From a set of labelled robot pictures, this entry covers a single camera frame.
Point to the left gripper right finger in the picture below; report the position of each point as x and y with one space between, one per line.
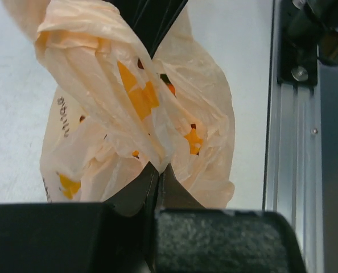
191 238

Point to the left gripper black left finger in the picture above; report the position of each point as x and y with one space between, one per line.
109 236

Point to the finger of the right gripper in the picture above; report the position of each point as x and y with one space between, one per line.
142 25

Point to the orange plastic shopping bag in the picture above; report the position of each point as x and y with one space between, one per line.
116 108

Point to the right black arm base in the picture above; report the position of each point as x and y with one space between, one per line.
308 36

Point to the aluminium front rail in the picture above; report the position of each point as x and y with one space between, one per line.
293 174

